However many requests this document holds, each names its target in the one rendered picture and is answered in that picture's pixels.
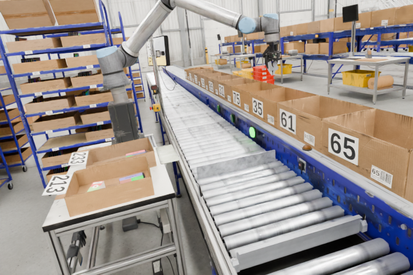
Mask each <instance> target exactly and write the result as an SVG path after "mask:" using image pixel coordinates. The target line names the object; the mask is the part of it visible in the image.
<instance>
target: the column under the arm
mask: <svg viewBox="0 0 413 275"><path fill-rule="evenodd" d="M108 111H109V116H110V119H111V124H112V129H113V133H114V139H112V142H111V145H113V144H118V143H122V142H127V141H133V140H136V139H142V138H145V135H144V133H141V134H139V131H138V125H137V121H136V115H135V109H134V105H133V100H132V98H130V99H128V101H126V102H123V103H115V104H114V101H110V102H109V103H108Z"/></svg>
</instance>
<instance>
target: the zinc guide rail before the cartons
mask: <svg viewBox="0 0 413 275"><path fill-rule="evenodd" d="M166 70H167V71H169V72H171V73H172V74H174V75H175V76H177V77H179V78H180V79H182V80H184V81H185V82H187V83H189V84H191V85H192V86H194V87H195V88H197V89H199V90H200V91H202V92H204V93H206V94H207V95H209V96H211V97H212V98H214V99H215V100H217V101H219V102H220V103H222V104H224V105H225V106H227V107H229V108H230V109H232V110H234V111H236V112H237V113H239V114H240V115H242V116H244V117H245V118H247V119H248V120H251V121H252V122H254V123H255V124H257V125H259V126H260V127H262V128H264V129H265V130H267V131H269V132H270V133H272V134H274V135H276V136H277V137H279V138H280V139H282V140H284V141H285V142H287V143H289V144H290V145H292V146H293V147H295V148H297V149H299V150H300V151H302V152H304V153H305V154H307V155H308V156H310V157H312V158H314V159H315V160H317V161H319V162H320V163H322V164H324V165H325V166H327V167H329V168H330V169H332V170H333V171H335V172H337V173H339V174H340V175H341V176H344V177H345V178H347V179H348V180H350V181H352V182H353V183H355V184H357V185H359V186H360V187H362V188H363V189H365V190H367V191H368V192H370V193H372V194H373V195H375V196H377V197H378V198H380V199H382V200H384V201H385V202H387V203H388V204H390V205H392V206H393V207H395V208H397V209H398V210H400V211H401V212H403V213H405V214H407V215H408V216H410V217H412V218H413V203H411V202H409V201H408V200H406V199H404V198H402V197H400V196H398V195H396V194H395V193H393V192H391V191H389V190H387V189H386V188H383V187H382V186H380V185H378V184H376V183H375V182H373V181H371V180H369V179H367V178H365V177H364V176H362V175H360V174H358V173H357V172H355V171H352V170H351V169H349V168H347V167H345V166H344V165H342V164H340V163H338V162H336V161H334V160H333V159H331V158H329V157H327V156H326V155H323V154H322V153H320V152H318V151H316V150H314V149H312V150H311V151H304V150H302V148H303V146H304V145H305V144H303V143H302V142H300V141H298V140H296V139H295V138H293V137H291V136H288V135H287V134H285V133H283V132H282V131H280V130H278V129H276V128H274V127H272V126H270V125H269V124H267V123H265V122H263V121H262V120H260V119H258V118H256V117H254V116H252V115H251V114H249V113H247V112H245V111H244V110H241V109H239V108H238V107H236V106H234V105H232V104H231V103H228V102H227V101H225V100H223V99H221V98H220V97H218V96H216V95H214V94H212V93H210V92H209V91H206V90H205V89H203V88H201V87H200V86H198V85H196V84H194V83H192V82H190V81H188V80H187V79H185V78H183V77H181V76H179V75H177V74H175V73H174V72H172V71H170V70H169V69H167V68H166Z"/></svg>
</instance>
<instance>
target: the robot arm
mask: <svg viewBox="0 0 413 275"><path fill-rule="evenodd" d="M176 6H178V7H181V8H183V9H186V10H188V11H191V12H193V13H195V14H199V15H201V16H203V17H206V18H209V19H211V20H214V21H216V22H218V23H222V24H223V25H226V26H229V27H231V28H234V29H236V30H238V31H241V32H242V33H243V34H251V33H258V32H264V41H265V42H266V45H269V46H268V47H267V48H266V50H265V51H264V53H263V54H262V56H263V58H265V65H266V68H267V69H268V71H269V72H270V74H271V75H272V76H273V75H274V74H275V71H276V70H278V66H277V63H278V60H282V56H281V57H280V54H281V51H278V44H279V42H278V41H279V29H278V14H263V17H256V18H250V17H247V16H244V15H242V14H238V13H235V12H233V11H230V10H227V9H225V8H222V7H219V6H217V5H214V4H212V3H209V2H206V1H204V0H158V1H157V3H156V4H155V6H154V7H153V8H152V9H151V11H150V12H149V13H148V14H147V16H146V17H145V19H144V20H143V21H142V22H141V24H140V25H139V27H137V29H136V30H135V32H134V33H133V34H132V35H131V37H130V38H129V39H128V41H126V42H123V43H121V45H120V46H119V48H117V46H116V45H115V46H112V47H107V48H102V49H99V50H97V51H96V57H97V58H98V62H99V65H100V68H101V72H102V75H103V88H110V87H116V86H119V85H123V84H126V83H129V82H130V81H129V79H128V77H127V76H126V75H125V73H124V70H123V68H126V67H130V66H133V65H134V64H136V63H137V61H138V56H139V55H140V53H139V51H140V50H141V48H142V47H143V46H144V44H145V43H146V42H147V41H148V40H149V38H150V37H151V36H152V35H153V34H154V33H155V31H156V30H157V28H158V27H159V26H160V25H161V24H162V23H163V21H164V20H165V19H166V18H167V17H168V15H169V14H170V13H171V11H173V10H174V8H175V7H176ZM270 61H273V62H272V63H271V62H270Z"/></svg>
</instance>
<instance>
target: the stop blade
mask: <svg viewBox="0 0 413 275"><path fill-rule="evenodd" d="M274 161H275V150H270V151H266V152H261V153H256V154H252V155H247V156H244V157H238V158H233V159H230V160H224V161H219V162H215V163H210V164H207V165H201V166H196V168H197V177H198V179H201V178H204V177H210V176H214V175H218V174H223V173H226V172H231V171H236V170H239V169H245V168H249V167H253V166H258V165H263V164H266V163H271V162H274Z"/></svg>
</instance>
